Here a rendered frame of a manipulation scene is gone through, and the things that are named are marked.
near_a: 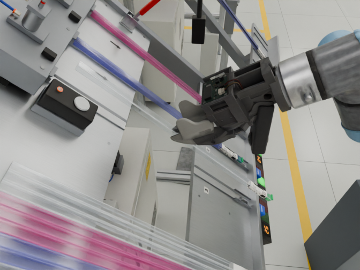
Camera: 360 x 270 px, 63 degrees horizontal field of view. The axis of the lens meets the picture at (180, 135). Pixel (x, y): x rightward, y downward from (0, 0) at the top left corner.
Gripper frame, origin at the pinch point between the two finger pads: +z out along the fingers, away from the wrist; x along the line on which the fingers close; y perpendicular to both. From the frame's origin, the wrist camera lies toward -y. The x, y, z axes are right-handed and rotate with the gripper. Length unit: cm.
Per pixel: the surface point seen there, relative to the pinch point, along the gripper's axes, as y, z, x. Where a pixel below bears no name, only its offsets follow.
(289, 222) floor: -108, 8, -32
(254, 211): -28.8, -2.9, 2.2
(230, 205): -22.2, 0.3, 3.3
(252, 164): -28.7, -3.3, -11.1
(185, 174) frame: -54, 35, -35
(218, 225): -18.4, 1.3, 9.5
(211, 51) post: -19, 5, -58
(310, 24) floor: -135, -34, -232
